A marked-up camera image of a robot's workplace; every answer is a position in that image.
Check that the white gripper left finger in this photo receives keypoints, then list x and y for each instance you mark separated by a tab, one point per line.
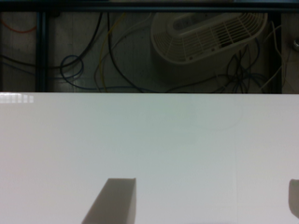
115	204

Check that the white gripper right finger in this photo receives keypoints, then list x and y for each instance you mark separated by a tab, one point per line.
294	197

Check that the white air purifier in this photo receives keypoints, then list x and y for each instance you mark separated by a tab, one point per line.
186	46

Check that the black aluminium frame post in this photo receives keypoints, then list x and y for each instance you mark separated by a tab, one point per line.
42	51

